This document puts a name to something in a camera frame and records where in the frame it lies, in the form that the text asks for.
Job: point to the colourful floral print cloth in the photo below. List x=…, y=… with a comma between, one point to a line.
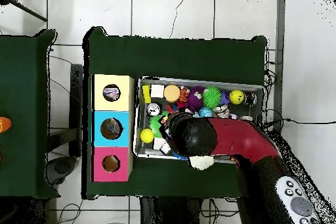
x=111, y=93

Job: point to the cream knitted cloth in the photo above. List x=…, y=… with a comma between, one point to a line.
x=202, y=162

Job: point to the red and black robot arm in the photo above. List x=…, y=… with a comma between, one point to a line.
x=247, y=140

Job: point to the clear mesh bin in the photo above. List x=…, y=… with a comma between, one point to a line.
x=137, y=129

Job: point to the wooden box with three holes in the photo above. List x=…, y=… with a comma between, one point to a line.
x=123, y=129

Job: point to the green spiky ball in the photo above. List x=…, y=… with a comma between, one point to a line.
x=212, y=97
x=155, y=125

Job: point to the purple spiky ball with eyes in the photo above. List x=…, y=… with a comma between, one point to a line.
x=196, y=98

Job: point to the plain yellow ball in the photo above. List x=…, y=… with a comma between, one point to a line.
x=147, y=135

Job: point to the yellow smiley ball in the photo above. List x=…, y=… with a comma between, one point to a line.
x=237, y=97

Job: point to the green cloth side table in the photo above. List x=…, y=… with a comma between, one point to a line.
x=26, y=87

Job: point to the small orange object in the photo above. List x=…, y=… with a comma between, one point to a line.
x=4, y=125

